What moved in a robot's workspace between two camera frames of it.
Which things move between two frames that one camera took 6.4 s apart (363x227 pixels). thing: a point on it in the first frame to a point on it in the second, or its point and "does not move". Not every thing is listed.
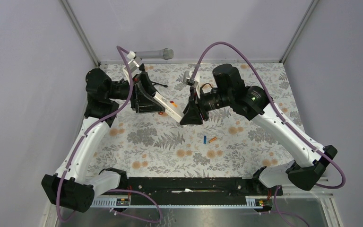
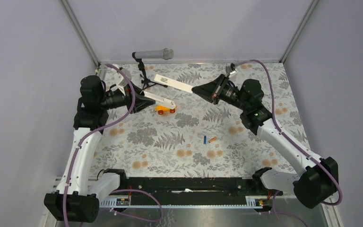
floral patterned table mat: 230,144 does not move
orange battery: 212,139 does not move
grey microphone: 167,54 does not move
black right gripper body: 204,101 to 220,90
